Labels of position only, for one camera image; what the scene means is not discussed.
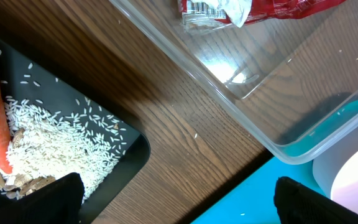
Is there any red snack wrapper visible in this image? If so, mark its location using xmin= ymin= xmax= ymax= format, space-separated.
xmin=178 ymin=0 xmax=346 ymax=32

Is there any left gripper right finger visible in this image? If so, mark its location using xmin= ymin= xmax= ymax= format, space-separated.
xmin=273 ymin=177 xmax=358 ymax=224

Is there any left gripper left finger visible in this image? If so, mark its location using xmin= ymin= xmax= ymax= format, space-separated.
xmin=0 ymin=173 xmax=85 ymax=224

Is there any white napkin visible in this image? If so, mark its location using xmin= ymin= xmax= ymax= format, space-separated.
xmin=205 ymin=0 xmax=252 ymax=27

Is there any peanut shells pile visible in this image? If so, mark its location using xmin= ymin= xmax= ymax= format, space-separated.
xmin=0 ymin=128 xmax=63 ymax=198

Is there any black plastic tray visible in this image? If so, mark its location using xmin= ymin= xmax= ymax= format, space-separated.
xmin=0 ymin=31 xmax=150 ymax=223

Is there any teal serving tray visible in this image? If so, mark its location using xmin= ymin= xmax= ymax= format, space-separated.
xmin=192 ymin=100 xmax=358 ymax=224

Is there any clear plastic bin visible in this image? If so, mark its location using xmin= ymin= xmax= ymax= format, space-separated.
xmin=112 ymin=0 xmax=358 ymax=164

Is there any pink bowl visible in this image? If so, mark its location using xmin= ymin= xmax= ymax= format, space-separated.
xmin=313 ymin=127 xmax=358 ymax=214

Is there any spilled white rice pile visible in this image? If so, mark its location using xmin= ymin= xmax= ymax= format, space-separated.
xmin=0 ymin=93 xmax=119 ymax=199

